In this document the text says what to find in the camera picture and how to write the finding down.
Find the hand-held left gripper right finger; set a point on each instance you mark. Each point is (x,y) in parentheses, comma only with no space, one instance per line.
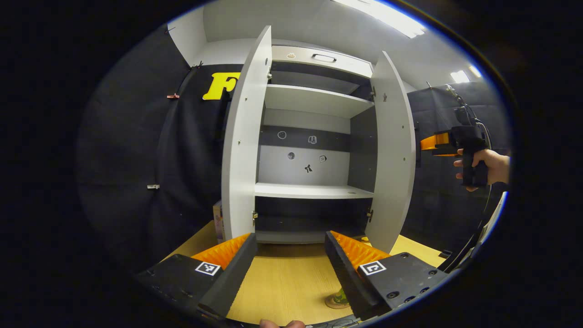
(346,278)

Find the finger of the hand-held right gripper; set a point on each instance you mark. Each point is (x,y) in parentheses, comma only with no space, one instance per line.
(444,155)
(432,142)

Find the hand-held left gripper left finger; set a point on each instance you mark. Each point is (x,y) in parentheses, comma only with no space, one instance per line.
(232,278)

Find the green label plastic bottle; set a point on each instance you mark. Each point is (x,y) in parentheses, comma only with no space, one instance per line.
(341,298)

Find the round wooden coaster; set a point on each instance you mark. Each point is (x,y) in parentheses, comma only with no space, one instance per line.
(332,303)

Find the white cabinet door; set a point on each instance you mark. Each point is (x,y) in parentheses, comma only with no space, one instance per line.
(243,159)
(391,159)

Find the white and grey cabinet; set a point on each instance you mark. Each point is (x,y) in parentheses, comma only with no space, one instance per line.
(305,118)

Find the white cabinet shelf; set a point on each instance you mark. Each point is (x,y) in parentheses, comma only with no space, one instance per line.
(314,100)
(309,190)

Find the black backdrop cloth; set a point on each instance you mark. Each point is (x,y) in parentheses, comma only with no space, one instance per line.
(437,205)
(136,159)

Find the purple printed box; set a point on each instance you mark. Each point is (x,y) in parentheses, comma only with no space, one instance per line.
(218,223)

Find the small ceiling light panel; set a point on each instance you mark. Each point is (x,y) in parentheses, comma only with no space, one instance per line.
(460,76)

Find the small black block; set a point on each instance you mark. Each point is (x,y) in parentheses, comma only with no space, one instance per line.
(445,254)

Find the long ceiling light panel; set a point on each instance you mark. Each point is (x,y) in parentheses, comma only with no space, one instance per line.
(382,16)

